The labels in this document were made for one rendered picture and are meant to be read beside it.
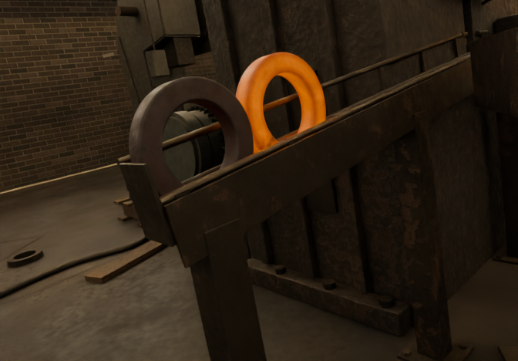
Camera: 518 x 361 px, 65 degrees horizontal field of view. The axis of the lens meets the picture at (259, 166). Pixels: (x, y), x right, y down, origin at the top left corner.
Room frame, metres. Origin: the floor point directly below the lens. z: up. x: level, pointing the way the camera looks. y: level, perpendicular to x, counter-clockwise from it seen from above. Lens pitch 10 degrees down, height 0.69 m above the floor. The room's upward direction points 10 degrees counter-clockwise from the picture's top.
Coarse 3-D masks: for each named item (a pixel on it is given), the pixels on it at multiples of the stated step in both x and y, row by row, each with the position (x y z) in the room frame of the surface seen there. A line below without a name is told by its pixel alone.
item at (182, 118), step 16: (176, 112) 2.03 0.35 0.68; (192, 112) 2.05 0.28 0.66; (208, 112) 2.05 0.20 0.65; (176, 128) 1.97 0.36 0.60; (192, 128) 1.90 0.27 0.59; (192, 144) 1.88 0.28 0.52; (208, 144) 1.91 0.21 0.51; (224, 144) 1.98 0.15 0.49; (176, 160) 2.02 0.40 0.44; (192, 160) 1.90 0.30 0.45; (208, 160) 1.91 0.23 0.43; (176, 176) 2.05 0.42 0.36; (192, 176) 1.92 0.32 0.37
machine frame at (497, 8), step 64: (256, 0) 1.32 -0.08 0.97; (320, 0) 1.09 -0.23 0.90; (384, 0) 1.01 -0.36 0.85; (448, 0) 1.22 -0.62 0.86; (512, 0) 1.56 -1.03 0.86; (320, 64) 1.16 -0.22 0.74; (448, 128) 1.17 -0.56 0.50; (320, 192) 1.20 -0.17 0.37; (384, 192) 1.04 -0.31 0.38; (448, 192) 1.15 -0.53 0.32; (256, 256) 1.50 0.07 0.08; (320, 256) 1.24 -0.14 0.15; (384, 256) 1.06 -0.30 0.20; (448, 256) 1.12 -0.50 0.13; (384, 320) 1.01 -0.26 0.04
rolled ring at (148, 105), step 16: (176, 80) 0.54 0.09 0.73; (192, 80) 0.55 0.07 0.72; (208, 80) 0.57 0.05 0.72; (160, 96) 0.52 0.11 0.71; (176, 96) 0.53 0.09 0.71; (192, 96) 0.55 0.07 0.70; (208, 96) 0.57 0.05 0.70; (224, 96) 0.58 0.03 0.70; (144, 112) 0.51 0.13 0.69; (160, 112) 0.52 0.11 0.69; (224, 112) 0.58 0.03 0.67; (240, 112) 0.60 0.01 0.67; (144, 128) 0.50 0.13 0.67; (160, 128) 0.51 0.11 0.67; (224, 128) 0.60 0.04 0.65; (240, 128) 0.60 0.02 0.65; (144, 144) 0.50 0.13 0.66; (160, 144) 0.51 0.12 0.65; (240, 144) 0.59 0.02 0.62; (144, 160) 0.49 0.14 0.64; (160, 160) 0.51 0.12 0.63; (224, 160) 0.60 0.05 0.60; (160, 176) 0.50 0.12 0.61; (160, 192) 0.50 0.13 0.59
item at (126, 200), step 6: (126, 186) 2.74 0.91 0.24; (120, 198) 2.87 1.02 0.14; (126, 198) 2.83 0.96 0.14; (126, 204) 2.64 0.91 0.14; (132, 204) 2.65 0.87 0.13; (126, 210) 2.81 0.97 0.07; (132, 210) 2.73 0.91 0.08; (120, 216) 2.85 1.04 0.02; (126, 216) 2.82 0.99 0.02; (132, 216) 2.75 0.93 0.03
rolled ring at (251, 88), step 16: (256, 64) 0.65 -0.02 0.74; (272, 64) 0.66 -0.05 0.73; (288, 64) 0.68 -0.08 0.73; (304, 64) 0.70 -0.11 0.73; (240, 80) 0.65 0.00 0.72; (256, 80) 0.63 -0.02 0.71; (288, 80) 0.72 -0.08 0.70; (304, 80) 0.70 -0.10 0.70; (240, 96) 0.63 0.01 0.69; (256, 96) 0.63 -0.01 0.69; (304, 96) 0.72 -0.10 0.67; (320, 96) 0.72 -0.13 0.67; (256, 112) 0.62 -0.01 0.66; (304, 112) 0.73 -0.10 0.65; (320, 112) 0.72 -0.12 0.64; (256, 128) 0.62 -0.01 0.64; (304, 128) 0.71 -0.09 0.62; (256, 144) 0.62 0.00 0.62; (272, 144) 0.64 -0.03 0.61
